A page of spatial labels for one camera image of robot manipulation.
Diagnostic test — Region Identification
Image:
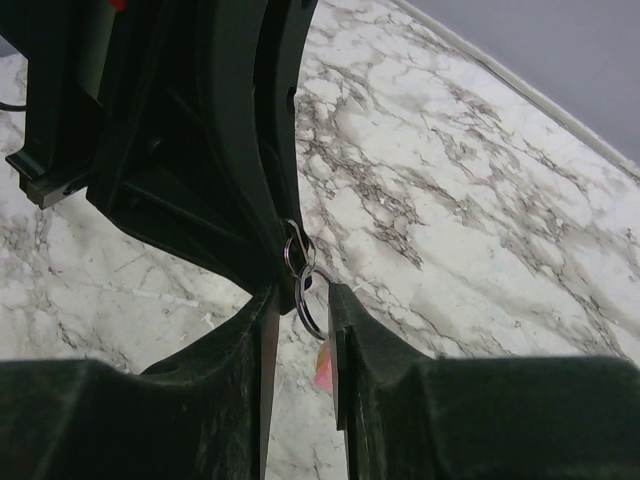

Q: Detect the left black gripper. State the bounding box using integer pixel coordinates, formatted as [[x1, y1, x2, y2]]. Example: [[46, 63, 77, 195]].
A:
[[1, 1, 285, 293]]

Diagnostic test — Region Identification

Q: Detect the black head silver key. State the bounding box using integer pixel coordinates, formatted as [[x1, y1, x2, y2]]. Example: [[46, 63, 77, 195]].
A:
[[283, 219, 317, 278]]

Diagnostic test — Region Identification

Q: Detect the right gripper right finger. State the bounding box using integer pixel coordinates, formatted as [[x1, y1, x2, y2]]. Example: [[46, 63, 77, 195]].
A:
[[329, 284, 639, 479]]

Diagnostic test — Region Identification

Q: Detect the pink keyring strap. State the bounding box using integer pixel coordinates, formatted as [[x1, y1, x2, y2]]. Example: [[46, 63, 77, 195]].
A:
[[292, 264, 344, 391]]

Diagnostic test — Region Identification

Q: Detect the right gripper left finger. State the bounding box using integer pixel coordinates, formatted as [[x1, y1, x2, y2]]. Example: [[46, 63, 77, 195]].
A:
[[1, 286, 279, 479]]

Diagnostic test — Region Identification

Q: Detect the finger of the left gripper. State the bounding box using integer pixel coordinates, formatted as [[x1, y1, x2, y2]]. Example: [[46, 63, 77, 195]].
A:
[[254, 1, 317, 313]]

